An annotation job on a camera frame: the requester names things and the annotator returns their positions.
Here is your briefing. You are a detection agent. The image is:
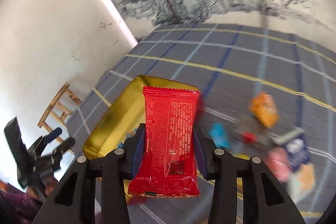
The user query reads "red snack packet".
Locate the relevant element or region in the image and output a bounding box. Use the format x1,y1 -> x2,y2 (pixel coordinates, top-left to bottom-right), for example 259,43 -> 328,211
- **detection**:
127,86 -> 200,197

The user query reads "dark seed bar packet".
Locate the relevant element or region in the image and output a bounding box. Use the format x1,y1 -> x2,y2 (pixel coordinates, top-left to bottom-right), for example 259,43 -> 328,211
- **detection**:
234,114 -> 270,147

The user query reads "orange snack packet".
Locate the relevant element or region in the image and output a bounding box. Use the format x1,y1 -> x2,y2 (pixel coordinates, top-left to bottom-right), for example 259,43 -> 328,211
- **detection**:
249,92 -> 280,128

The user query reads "blue soda cracker pack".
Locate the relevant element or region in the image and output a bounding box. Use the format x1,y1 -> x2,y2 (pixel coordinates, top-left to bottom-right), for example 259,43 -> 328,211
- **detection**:
275,127 -> 317,204

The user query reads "grey plaid tablecloth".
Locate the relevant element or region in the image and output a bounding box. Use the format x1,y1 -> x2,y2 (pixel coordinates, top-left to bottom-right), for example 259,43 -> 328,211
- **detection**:
67,23 -> 335,223

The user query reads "blue candy wrapper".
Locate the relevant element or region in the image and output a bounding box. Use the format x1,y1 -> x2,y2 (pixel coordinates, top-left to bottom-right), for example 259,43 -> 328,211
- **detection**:
209,123 -> 231,148

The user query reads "red gold toffee tin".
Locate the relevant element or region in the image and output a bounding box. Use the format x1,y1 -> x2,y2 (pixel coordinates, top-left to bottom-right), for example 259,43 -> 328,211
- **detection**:
82,74 -> 247,204

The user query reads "wooden chair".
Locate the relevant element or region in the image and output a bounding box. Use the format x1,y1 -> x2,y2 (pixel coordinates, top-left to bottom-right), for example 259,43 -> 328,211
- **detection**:
37,82 -> 81,133

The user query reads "pink snack packet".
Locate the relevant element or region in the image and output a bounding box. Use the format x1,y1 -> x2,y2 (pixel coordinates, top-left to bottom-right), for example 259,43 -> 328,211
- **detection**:
265,147 -> 292,182

